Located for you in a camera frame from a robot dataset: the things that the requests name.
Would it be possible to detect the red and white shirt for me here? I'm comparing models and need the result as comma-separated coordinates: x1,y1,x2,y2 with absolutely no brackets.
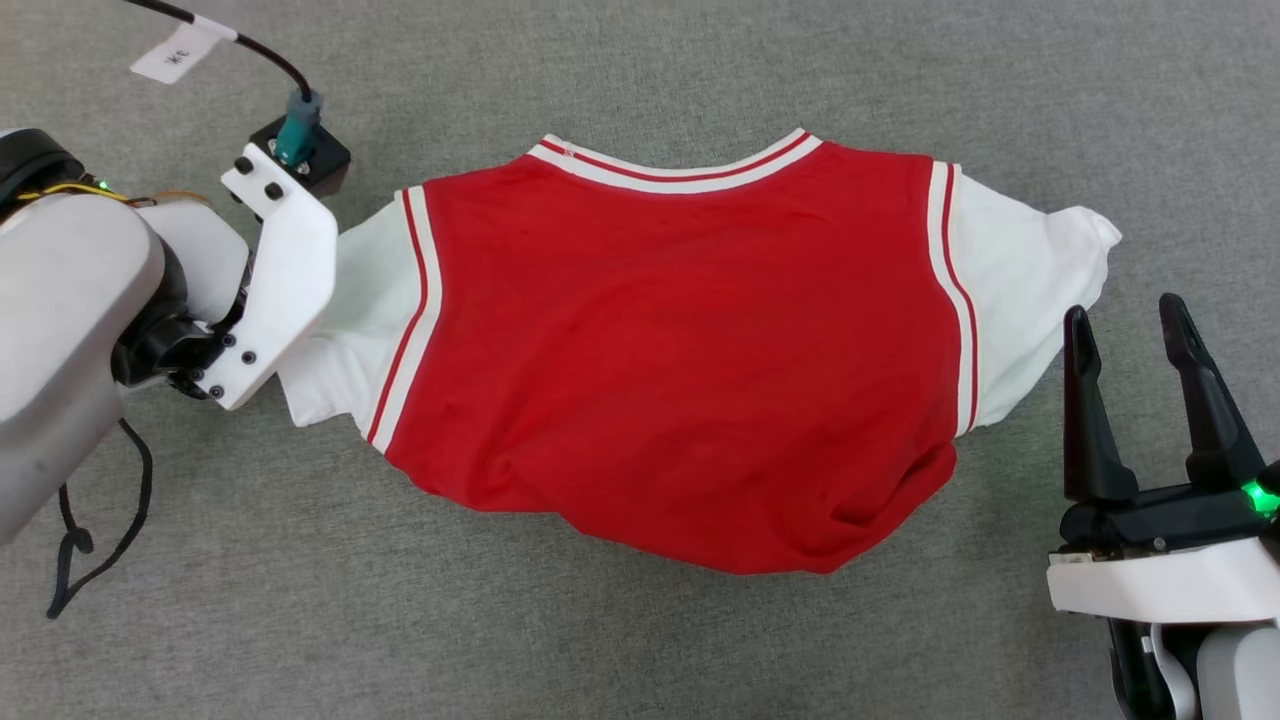
278,127,1123,577

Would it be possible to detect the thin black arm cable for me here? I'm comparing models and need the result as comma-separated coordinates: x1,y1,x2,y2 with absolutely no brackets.
45,418,156,621

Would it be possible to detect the grey fabric sofa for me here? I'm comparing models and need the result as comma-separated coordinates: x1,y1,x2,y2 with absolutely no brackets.
0,0,1280,720

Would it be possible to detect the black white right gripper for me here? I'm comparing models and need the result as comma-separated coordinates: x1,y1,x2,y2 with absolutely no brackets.
1047,293,1280,623

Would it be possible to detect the white paper cable label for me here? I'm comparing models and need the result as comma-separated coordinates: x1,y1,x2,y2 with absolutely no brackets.
130,18,239,85

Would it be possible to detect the black camera cable teal plug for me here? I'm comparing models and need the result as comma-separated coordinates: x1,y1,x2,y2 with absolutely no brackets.
125,0,327,167

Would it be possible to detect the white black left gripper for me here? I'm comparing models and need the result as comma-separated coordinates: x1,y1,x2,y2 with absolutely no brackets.
112,198,253,401

